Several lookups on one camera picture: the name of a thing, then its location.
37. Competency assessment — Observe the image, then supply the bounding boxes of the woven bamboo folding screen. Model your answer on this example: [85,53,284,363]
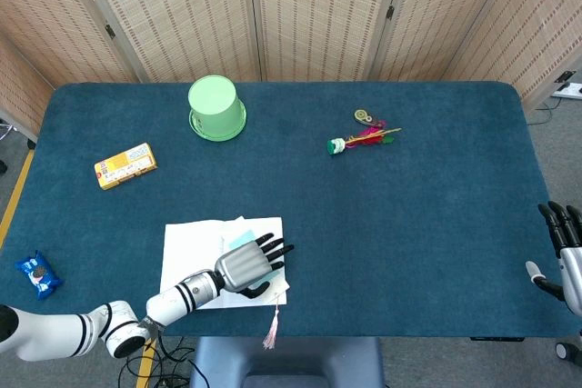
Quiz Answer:
[0,0,582,134]

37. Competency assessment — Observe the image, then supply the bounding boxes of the office chair base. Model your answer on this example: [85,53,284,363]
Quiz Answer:
[0,118,12,175]

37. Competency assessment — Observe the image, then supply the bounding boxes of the white power strip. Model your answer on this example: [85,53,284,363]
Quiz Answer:
[551,82,582,99]

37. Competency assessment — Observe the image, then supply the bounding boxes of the upturned green plastic bucket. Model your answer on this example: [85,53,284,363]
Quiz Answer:
[187,75,248,142]

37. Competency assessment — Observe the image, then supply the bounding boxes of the correction tape dispenser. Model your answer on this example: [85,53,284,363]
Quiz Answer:
[354,108,387,128]

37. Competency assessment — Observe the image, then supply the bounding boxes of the blue cookie packet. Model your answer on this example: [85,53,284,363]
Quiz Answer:
[14,250,64,302]

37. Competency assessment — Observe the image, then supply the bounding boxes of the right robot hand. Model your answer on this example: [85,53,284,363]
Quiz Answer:
[525,200,582,316]

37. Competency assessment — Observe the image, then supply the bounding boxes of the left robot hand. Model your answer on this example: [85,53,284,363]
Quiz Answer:
[213,233,296,301]

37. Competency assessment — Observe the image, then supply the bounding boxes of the dark blue table cloth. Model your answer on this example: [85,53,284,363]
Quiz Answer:
[0,81,569,339]

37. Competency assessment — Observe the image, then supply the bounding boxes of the colourful feather shuttlecock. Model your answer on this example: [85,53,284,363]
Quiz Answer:
[326,126,403,156]

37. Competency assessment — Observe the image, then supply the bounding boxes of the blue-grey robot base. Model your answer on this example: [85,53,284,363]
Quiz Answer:
[189,336,386,388]

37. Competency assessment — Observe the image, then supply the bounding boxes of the black floor cables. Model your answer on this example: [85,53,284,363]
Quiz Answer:
[117,336,197,388]

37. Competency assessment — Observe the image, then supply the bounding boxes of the yellow cardboard box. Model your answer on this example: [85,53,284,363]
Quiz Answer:
[94,142,158,191]

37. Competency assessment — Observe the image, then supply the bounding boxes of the black and white caster wheel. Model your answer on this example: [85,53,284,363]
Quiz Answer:
[555,339,582,361]

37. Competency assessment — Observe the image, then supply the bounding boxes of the light blue tasselled bookmark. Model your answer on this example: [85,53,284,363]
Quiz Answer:
[219,214,292,352]

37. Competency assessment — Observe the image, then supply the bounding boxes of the white notebook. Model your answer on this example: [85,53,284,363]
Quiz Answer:
[157,216,289,312]

